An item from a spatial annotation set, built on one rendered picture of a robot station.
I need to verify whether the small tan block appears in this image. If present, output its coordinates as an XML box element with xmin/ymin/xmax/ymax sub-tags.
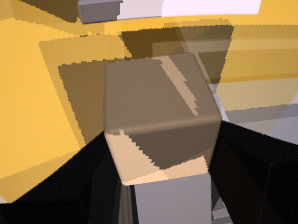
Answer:
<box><xmin>104</xmin><ymin>52</ymin><xmax>222</xmax><ymax>185</ymax></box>

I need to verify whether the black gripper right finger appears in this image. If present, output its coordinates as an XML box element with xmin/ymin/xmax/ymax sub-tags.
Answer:
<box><xmin>208</xmin><ymin>120</ymin><xmax>298</xmax><ymax>224</ymax></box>

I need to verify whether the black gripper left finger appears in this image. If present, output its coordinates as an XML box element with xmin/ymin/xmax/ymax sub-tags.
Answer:
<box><xmin>0</xmin><ymin>131</ymin><xmax>122</xmax><ymax>224</ymax></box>

